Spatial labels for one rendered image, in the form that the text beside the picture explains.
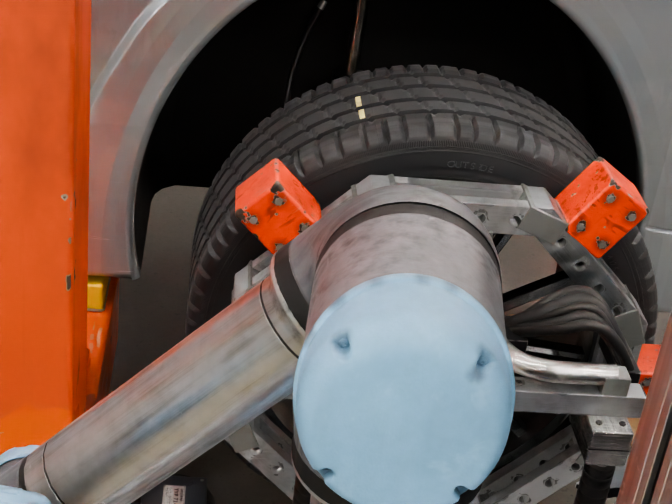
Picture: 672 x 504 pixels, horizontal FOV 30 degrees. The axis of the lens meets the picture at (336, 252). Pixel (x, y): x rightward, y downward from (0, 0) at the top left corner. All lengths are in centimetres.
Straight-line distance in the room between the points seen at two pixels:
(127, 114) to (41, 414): 55
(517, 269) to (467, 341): 308
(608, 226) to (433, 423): 95
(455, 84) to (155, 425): 95
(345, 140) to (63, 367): 45
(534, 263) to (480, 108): 214
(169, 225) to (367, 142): 217
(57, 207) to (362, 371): 77
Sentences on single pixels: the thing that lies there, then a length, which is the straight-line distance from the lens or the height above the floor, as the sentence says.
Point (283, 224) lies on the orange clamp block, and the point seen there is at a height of 107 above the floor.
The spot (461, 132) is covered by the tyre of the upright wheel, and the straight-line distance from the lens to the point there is 159.
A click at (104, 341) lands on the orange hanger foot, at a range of 199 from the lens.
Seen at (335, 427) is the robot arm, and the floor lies 140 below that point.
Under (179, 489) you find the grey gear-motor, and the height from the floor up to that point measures 43.
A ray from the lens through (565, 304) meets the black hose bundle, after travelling 153.
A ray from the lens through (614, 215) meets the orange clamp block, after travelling 158.
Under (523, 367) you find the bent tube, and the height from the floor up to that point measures 100.
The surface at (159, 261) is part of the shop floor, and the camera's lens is 353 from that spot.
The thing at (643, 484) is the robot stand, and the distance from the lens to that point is 80.
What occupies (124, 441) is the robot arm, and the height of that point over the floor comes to 124.
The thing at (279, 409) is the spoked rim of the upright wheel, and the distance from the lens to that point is 182.
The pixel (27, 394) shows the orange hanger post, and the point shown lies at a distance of 151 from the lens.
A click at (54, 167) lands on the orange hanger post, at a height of 120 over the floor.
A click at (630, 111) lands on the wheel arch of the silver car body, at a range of 196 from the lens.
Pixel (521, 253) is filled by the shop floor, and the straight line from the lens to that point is 381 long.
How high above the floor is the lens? 180
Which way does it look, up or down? 30 degrees down
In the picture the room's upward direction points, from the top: 7 degrees clockwise
